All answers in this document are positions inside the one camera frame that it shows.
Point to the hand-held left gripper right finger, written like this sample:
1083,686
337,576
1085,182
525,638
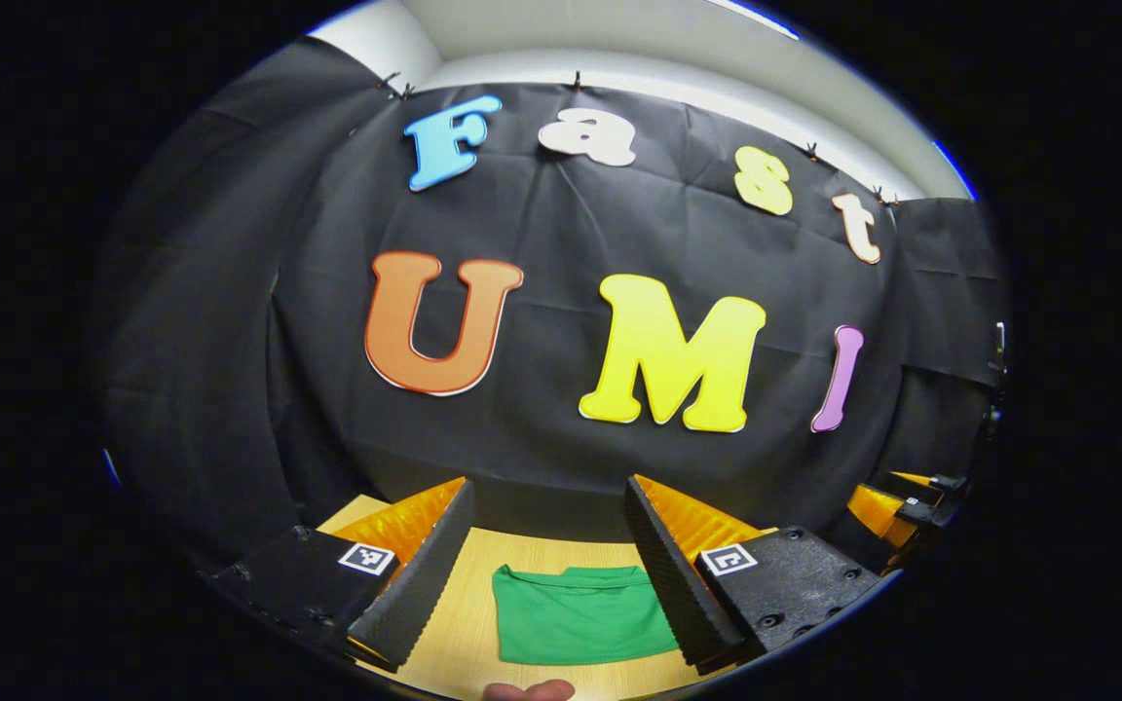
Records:
678,594

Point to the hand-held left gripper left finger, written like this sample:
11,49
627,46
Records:
420,584

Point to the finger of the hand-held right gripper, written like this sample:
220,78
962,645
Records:
931,484
878,508

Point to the green T-shirt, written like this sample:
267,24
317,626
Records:
571,618

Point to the black backdrop cloth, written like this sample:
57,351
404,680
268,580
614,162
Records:
561,234

